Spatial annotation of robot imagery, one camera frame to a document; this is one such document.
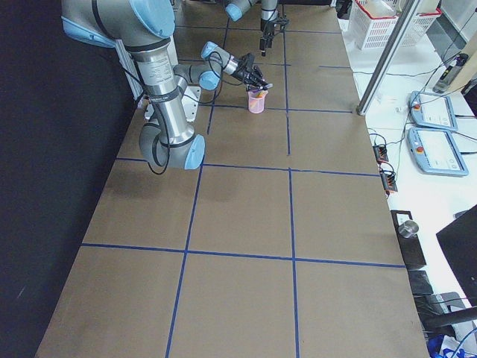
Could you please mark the white plastic basket left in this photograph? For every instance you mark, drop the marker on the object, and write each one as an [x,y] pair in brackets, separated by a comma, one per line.
[369,30]

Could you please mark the far orange black power strip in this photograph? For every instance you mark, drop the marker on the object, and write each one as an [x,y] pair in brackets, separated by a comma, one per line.
[381,153]

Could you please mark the black office chair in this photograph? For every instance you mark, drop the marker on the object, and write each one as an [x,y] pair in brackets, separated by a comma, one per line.
[439,313]

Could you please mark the black handheld device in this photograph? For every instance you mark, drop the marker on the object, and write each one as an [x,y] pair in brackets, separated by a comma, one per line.
[450,73]

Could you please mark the white pillar mount base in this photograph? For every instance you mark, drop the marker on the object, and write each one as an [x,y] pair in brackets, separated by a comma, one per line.
[186,104]

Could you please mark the silver metal cup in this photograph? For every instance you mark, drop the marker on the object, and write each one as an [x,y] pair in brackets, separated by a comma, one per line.
[408,229]

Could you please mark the teach pendant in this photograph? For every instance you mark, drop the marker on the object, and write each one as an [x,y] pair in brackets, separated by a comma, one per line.
[435,152]
[429,110]

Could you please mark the far teach pendant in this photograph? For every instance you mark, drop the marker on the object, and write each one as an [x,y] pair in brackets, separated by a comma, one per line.
[429,110]

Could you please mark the blue bag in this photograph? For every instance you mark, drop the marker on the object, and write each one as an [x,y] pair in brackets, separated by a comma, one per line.
[447,346]

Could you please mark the white plastic basket right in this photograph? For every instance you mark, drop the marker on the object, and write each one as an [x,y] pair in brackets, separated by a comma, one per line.
[427,13]

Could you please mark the purple highlighter pen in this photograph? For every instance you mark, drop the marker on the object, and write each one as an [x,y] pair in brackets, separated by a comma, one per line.
[260,88]

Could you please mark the near teach pendant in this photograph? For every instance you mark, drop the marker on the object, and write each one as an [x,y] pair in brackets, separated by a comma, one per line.
[435,152]

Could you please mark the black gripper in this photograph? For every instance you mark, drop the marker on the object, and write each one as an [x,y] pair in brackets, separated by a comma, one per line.
[271,28]
[244,74]

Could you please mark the near orange black power strip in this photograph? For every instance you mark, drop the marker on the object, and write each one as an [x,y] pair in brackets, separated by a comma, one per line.
[388,178]

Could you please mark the aluminium frame post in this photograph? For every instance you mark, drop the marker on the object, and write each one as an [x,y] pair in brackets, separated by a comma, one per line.
[396,38]

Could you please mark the white plastic basket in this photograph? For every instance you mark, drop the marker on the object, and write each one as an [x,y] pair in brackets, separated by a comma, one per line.
[369,30]
[427,13]

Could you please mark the black monitor corner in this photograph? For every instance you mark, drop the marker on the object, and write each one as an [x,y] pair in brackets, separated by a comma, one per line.
[458,244]

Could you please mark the black flat box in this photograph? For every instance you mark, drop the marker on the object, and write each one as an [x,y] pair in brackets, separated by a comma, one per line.
[410,247]

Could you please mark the orange black power strip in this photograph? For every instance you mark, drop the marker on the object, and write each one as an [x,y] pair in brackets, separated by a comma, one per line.
[388,178]
[381,153]

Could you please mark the pink mesh pen holder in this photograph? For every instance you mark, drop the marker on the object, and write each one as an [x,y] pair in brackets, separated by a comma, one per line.
[256,105]

